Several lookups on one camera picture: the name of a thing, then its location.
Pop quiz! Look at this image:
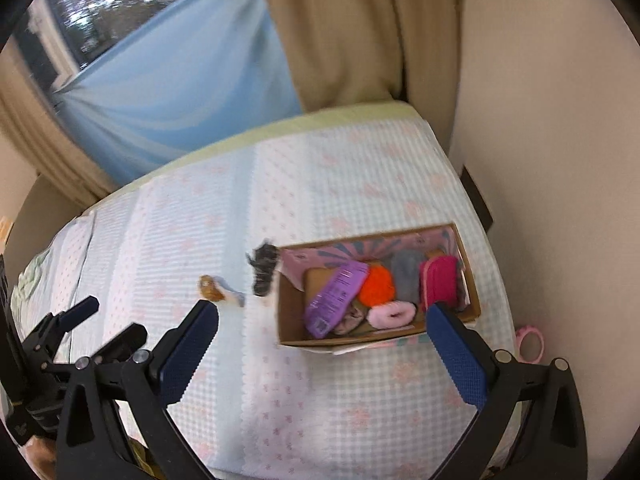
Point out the brown plush toy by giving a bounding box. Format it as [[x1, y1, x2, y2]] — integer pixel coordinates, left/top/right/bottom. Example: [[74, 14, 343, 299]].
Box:
[[198, 275, 245, 308]]

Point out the magenta zip pouch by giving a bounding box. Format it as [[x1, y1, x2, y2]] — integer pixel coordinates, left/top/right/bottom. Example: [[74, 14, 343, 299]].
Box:
[[419, 255, 464, 312]]

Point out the pink fluffy scrunchie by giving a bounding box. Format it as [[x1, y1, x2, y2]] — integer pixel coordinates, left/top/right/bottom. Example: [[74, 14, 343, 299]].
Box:
[[367, 301, 416, 330]]

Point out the purple plastic packet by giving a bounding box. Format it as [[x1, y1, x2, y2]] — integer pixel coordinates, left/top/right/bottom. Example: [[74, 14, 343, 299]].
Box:
[[304, 261, 369, 339]]

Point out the mauve fabric scrunchie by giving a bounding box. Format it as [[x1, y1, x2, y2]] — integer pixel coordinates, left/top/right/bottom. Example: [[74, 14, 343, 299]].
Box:
[[332, 301, 368, 336]]

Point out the grey cloth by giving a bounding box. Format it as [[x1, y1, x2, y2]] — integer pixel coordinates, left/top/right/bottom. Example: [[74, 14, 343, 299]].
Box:
[[382, 249, 426, 304]]

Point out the orange pompom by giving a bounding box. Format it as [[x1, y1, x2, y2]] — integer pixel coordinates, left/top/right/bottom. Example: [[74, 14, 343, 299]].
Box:
[[357, 266, 396, 308]]

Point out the person's left hand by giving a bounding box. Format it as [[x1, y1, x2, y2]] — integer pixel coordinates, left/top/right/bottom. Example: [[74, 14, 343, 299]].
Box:
[[24, 437, 56, 480]]

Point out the orange object on sofa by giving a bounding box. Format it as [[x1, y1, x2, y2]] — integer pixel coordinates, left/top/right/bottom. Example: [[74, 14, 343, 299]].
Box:
[[0, 217, 13, 246]]

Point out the light blue patterned bedspread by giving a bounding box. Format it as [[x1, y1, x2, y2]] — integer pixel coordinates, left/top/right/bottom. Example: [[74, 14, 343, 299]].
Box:
[[11, 118, 514, 479]]

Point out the cardboard box with pink lining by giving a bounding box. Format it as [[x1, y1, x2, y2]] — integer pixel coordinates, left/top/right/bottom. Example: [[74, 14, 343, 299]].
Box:
[[277, 223, 482, 352]]

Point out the left beige curtain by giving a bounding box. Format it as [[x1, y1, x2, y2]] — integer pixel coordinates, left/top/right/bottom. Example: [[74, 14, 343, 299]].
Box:
[[1, 39, 116, 208]]

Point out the beige curtain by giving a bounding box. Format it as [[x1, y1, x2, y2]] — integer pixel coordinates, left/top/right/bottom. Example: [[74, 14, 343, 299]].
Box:
[[1, 39, 116, 208], [266, 0, 463, 148]]

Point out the blue sheet over window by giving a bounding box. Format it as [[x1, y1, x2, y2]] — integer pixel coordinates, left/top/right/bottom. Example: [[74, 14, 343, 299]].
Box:
[[54, 0, 302, 185]]

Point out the light green mattress sheet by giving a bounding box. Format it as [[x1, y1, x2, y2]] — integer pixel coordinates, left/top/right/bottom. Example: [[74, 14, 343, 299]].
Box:
[[84, 101, 422, 216]]

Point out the right beige curtain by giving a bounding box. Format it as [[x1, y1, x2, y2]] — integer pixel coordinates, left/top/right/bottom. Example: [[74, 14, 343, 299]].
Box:
[[266, 0, 463, 148]]

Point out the pink ring toy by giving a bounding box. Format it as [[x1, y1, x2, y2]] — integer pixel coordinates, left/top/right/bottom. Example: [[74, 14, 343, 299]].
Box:
[[515, 325, 544, 364]]

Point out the dark wooden bed frame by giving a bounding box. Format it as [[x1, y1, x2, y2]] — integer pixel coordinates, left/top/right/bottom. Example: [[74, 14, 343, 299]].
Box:
[[460, 166, 494, 233]]

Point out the window with white frame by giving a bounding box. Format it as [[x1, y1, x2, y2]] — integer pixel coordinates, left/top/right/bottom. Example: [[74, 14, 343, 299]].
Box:
[[13, 0, 176, 96]]

